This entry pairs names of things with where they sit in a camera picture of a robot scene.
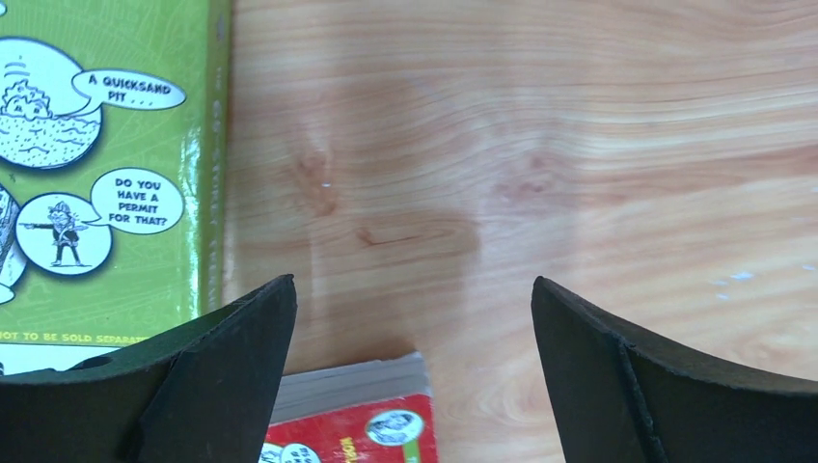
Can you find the green comic book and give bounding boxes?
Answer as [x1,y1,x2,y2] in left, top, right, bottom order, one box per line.
[1,0,232,376]

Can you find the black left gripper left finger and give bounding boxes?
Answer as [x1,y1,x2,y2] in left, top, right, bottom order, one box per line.
[1,274,297,463]

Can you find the red comic book white bubbles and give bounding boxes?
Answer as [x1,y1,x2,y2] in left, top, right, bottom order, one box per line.
[259,352,439,463]

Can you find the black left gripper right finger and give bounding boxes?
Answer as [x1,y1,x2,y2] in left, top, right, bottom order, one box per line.
[531,277,817,462]

